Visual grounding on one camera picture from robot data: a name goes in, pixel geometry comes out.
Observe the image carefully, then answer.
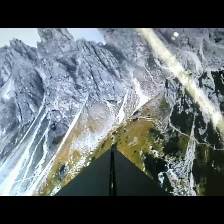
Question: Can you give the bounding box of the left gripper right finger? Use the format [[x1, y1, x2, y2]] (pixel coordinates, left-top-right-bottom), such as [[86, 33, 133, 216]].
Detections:
[[111, 148, 172, 197]]

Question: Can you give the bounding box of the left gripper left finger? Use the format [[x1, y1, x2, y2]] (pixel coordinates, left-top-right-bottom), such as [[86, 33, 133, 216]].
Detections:
[[54, 148, 114, 197]]

